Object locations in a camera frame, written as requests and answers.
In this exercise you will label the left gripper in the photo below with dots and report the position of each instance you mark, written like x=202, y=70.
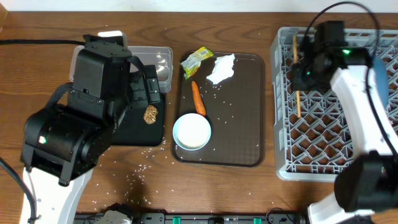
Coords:
x=152, y=88

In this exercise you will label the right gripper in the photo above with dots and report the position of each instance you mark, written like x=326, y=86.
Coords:
x=300, y=76

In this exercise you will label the brown food scrap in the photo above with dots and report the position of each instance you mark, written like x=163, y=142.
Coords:
x=150, y=114

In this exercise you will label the long wooden chopstick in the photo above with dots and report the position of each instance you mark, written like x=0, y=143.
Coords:
x=296, y=60

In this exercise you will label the green yellow snack wrapper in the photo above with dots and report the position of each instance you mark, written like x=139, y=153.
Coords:
x=192, y=63

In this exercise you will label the dark blue plate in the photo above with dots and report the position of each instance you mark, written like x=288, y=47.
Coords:
x=381, y=79

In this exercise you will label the white tissue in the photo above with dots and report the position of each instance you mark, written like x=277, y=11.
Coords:
x=223, y=69

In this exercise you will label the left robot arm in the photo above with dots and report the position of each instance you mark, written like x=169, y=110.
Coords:
x=113, y=100

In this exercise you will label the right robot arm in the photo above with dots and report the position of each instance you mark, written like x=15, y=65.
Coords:
x=369, y=184

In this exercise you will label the black waste tray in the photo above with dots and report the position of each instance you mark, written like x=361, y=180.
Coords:
x=134, y=131

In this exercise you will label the grey dishwasher rack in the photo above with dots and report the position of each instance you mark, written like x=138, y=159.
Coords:
x=318, y=146

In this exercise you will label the clear plastic bin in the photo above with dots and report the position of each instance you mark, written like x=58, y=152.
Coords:
x=158, y=67

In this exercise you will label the orange carrot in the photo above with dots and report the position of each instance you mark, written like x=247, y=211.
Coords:
x=199, y=105

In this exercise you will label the light blue rice bowl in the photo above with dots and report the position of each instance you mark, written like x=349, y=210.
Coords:
x=191, y=131

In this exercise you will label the brown serving tray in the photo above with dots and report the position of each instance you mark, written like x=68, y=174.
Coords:
x=234, y=109

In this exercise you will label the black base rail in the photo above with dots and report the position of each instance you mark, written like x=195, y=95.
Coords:
x=161, y=218

